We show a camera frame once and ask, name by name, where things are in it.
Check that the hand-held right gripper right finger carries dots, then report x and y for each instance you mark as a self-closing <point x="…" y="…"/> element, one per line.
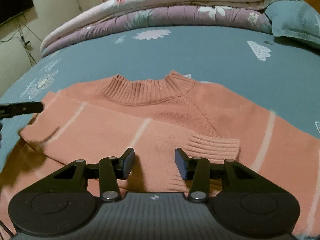
<point x="181" y="163"/>

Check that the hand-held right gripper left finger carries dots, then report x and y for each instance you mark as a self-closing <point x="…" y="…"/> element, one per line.
<point x="128" y="163"/>

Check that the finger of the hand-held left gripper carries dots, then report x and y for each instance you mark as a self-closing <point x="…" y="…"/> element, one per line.
<point x="25" y="108"/>

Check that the pink striped sweater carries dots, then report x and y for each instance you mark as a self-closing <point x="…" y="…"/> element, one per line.
<point x="175" y="120"/>

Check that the purple floral quilt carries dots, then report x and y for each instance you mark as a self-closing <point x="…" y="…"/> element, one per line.
<point x="175" y="16"/>

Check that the teal patterned pillow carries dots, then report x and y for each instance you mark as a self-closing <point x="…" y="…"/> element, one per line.
<point x="297" y="22"/>

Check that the black wall television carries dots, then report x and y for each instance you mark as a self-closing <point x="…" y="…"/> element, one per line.
<point x="15" y="2"/>

